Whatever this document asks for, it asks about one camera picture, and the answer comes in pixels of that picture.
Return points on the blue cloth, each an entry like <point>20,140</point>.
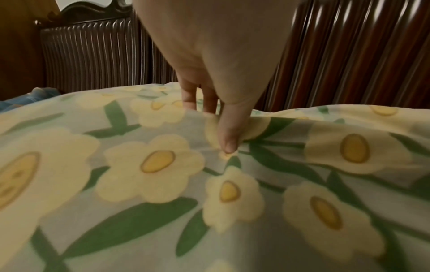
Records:
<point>30,97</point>

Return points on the dark wooden ribbed headboard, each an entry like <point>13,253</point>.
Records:
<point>336,53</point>

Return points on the person's left hand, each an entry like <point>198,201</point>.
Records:
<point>215,47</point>

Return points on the floral yellow green bed cover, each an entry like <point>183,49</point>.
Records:
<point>215,191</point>

